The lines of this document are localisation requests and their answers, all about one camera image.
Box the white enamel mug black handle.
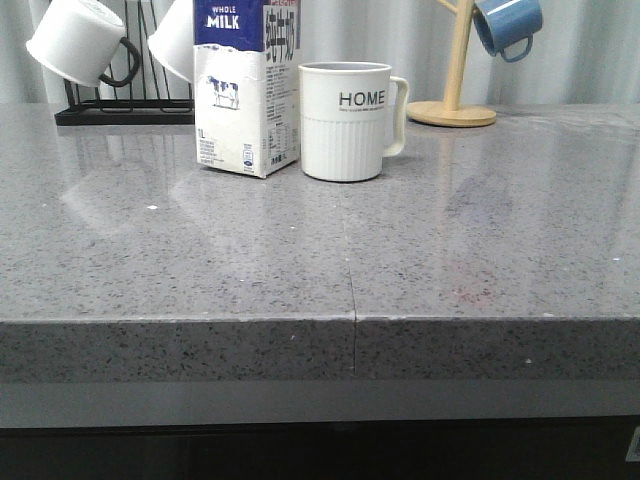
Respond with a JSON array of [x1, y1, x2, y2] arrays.
[[25, 0, 141, 88]]

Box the black wire mug rack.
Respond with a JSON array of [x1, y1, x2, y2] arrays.
[[54, 1, 194, 126]]

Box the cream HOME mug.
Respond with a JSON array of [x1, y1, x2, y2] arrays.
[[299, 62, 409, 183]]

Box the blue ceramic mug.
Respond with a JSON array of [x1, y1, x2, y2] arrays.
[[473, 0, 543, 63]]

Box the wooden mug tree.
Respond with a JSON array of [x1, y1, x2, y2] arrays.
[[407, 1, 496, 128]]

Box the blue white milk carton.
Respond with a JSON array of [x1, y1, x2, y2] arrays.
[[193, 0, 301, 178]]

